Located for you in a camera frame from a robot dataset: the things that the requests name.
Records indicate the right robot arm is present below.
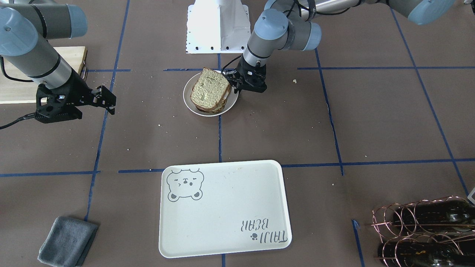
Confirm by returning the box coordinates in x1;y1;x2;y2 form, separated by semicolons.
0;0;117;123

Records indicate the white round plate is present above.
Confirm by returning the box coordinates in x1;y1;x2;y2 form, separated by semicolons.
183;67;239;116

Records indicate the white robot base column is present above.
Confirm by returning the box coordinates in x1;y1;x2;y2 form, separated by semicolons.
186;0;251;54

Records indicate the copper wire bottle rack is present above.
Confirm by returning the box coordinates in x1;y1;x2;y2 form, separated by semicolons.
371;196;475;267

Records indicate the dark wine bottle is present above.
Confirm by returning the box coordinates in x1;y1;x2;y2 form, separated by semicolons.
377;240;475;267
393;199;475;233

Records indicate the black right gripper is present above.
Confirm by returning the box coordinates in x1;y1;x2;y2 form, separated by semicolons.
35;71;117;123

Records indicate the cream bear tray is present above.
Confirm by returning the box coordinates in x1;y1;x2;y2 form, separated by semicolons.
159;159;292;258

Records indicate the wooden cutting board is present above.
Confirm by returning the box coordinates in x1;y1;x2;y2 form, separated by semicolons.
0;46;88;104

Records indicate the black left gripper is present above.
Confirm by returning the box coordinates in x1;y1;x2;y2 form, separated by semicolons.
224;56;268;93

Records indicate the grey folded cloth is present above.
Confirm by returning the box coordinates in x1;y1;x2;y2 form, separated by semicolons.
37;216;98;267

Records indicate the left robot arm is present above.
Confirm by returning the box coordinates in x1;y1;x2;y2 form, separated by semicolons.
222;0;365;93

